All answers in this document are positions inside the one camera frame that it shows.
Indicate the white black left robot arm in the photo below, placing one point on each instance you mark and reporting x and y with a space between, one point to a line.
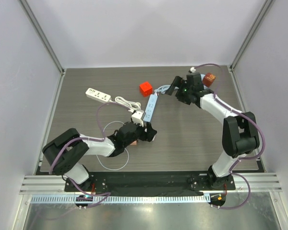
64 152

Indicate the aluminium frame post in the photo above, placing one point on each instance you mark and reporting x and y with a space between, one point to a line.
38 29
252 31

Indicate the white power strip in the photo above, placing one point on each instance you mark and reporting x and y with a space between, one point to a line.
98 96

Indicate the white slotted cable duct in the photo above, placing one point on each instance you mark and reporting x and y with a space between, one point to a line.
84 199

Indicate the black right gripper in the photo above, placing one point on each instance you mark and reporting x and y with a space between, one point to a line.
178 87

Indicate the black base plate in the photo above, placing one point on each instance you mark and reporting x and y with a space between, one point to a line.
199 180

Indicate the aluminium rail front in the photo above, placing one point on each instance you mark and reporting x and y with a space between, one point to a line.
42 184

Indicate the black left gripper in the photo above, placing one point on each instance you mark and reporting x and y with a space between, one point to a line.
148 134

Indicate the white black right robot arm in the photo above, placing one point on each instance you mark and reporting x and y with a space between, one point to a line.
239 134

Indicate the orange-red cube socket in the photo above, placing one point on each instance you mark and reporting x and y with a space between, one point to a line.
146 89

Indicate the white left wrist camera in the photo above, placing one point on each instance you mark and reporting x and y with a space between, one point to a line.
137 117

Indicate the aluminium frame post left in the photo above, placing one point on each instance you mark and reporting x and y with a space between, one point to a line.
38 29

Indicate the dark red cube adapter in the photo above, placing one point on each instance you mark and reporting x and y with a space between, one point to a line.
208 79

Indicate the aluminium frame post right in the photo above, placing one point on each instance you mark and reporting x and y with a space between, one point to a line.
252 31

